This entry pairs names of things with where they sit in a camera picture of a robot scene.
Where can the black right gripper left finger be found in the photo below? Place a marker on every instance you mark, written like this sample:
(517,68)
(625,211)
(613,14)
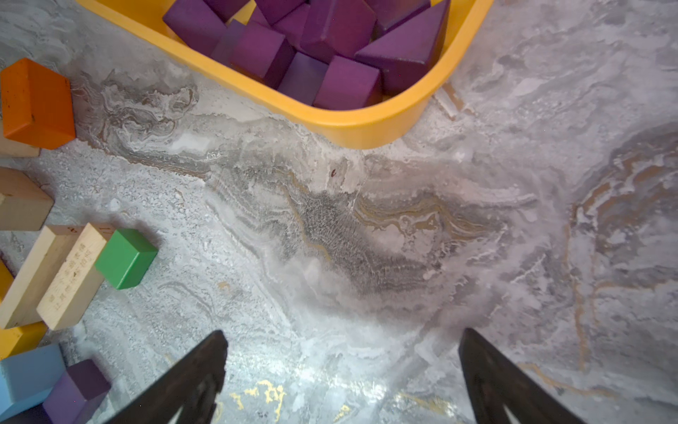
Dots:
(186,393)

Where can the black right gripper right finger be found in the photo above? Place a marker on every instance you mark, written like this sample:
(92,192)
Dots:
(498,389)

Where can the purple cube brick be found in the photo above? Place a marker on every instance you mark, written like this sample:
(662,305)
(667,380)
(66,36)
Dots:
(77,395)

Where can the yellow plastic storage bin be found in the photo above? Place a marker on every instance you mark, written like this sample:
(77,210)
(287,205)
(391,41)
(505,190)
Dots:
(367,128)

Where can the green wooden brick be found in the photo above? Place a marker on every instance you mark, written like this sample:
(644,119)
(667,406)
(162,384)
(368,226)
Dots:
(126,258)

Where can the natural wood long brick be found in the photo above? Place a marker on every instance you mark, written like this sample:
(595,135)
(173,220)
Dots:
(77,281)
(47,255)

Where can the light blue wooden brick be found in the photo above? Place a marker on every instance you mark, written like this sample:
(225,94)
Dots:
(28,378)

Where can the yellow wooden brick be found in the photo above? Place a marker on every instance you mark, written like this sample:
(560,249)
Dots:
(19,339)

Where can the natural wood flat brick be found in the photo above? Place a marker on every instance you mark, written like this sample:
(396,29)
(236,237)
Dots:
(24,206)

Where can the orange wooden brick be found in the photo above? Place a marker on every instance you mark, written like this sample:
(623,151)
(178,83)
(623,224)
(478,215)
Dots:
(36,105)

